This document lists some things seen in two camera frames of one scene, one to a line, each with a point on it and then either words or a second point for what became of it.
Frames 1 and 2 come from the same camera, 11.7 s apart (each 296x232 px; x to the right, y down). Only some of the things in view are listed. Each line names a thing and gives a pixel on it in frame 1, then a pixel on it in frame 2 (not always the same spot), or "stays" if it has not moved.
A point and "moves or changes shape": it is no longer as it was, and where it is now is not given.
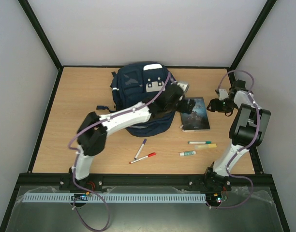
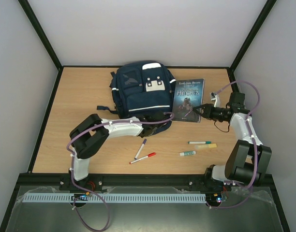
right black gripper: (216, 105) → (208, 111)
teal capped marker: (199, 142) stays
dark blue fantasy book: (197, 120) moves or changes shape
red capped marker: (146, 156) stays
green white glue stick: (182, 153) stays
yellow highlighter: (206, 146) stays
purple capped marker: (143, 143) stays
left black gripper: (191, 104) → (147, 115)
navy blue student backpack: (133, 83) stays
